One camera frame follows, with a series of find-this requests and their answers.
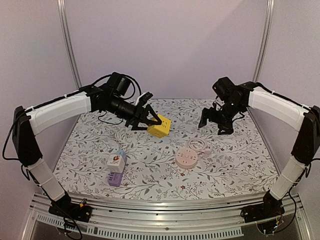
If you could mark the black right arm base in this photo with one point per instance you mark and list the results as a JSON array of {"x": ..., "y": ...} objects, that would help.
[{"x": 269, "y": 208}]

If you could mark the blue cube plug adapter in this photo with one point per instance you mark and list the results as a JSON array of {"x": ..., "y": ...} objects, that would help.
[{"x": 122, "y": 153}]

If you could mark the left aluminium frame post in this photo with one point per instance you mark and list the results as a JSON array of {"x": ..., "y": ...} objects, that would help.
[{"x": 62, "y": 11}]

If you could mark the round pink power strip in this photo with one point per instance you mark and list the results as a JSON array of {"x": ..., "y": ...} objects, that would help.
[{"x": 186, "y": 158}]

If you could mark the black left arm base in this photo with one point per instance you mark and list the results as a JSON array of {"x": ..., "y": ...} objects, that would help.
[{"x": 64, "y": 207}]

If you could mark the purple power strip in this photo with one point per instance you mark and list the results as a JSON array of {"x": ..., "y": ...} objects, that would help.
[{"x": 114, "y": 179}]

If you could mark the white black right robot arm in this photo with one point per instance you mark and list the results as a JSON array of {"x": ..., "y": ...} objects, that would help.
[{"x": 305, "y": 120}]

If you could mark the floral patterned tablecloth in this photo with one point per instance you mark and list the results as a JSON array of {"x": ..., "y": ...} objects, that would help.
[{"x": 228, "y": 165}]

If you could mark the right aluminium frame post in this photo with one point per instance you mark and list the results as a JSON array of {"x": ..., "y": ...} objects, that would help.
[{"x": 264, "y": 41}]

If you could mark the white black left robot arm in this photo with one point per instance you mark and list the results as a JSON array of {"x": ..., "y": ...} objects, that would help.
[{"x": 106, "y": 94}]

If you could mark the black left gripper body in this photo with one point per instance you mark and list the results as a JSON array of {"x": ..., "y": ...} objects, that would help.
[{"x": 136, "y": 119}]

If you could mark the aluminium frame post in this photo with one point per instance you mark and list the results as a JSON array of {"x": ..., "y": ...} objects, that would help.
[
  {"x": 264, "y": 41},
  {"x": 62, "y": 11}
]

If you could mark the white cube socket adapter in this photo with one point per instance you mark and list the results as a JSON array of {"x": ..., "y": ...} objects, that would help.
[{"x": 116, "y": 163}]

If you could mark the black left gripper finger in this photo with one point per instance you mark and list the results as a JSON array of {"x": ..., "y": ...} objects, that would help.
[
  {"x": 139, "y": 126},
  {"x": 151, "y": 118}
]

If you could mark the yellow cube socket adapter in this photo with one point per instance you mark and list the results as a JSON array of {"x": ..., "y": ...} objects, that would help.
[{"x": 162, "y": 130}]

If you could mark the aluminium table front rail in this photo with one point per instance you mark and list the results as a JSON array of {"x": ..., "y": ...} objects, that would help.
[{"x": 204, "y": 219}]

